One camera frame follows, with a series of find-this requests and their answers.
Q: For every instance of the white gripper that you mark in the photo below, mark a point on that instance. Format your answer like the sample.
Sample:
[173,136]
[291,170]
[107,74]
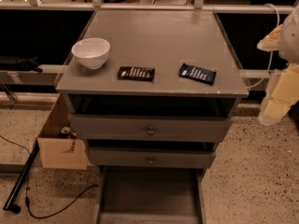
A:
[290,42]

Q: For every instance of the black chocolate rxbar wrapper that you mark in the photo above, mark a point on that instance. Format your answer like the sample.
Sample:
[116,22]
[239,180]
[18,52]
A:
[136,73]

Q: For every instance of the blue rxbar wrapper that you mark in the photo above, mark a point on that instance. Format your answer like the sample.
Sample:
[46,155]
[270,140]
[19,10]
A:
[197,74]

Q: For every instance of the grey drawer cabinet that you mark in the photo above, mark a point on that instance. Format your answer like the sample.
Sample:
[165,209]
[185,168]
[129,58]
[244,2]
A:
[163,40]

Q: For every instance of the grey top drawer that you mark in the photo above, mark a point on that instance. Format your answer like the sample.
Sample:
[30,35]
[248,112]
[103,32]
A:
[176,129]

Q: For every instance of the grey open bottom drawer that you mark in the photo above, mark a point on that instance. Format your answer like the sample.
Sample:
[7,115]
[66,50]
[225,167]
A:
[142,195]

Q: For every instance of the grey middle drawer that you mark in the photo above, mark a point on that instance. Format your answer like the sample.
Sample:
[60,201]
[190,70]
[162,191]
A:
[149,158]

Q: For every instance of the white ceramic bowl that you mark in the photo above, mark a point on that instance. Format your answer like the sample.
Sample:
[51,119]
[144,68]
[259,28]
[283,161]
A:
[91,52]

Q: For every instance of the metal soda can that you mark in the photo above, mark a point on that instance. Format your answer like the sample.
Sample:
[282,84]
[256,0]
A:
[65,130]

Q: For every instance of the cardboard box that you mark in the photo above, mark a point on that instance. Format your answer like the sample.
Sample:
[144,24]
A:
[58,151]

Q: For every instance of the black bag on ledge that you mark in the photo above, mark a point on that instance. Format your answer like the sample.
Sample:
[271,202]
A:
[19,64]

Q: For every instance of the black floor rail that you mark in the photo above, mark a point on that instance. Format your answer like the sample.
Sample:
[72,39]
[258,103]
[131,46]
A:
[23,172]

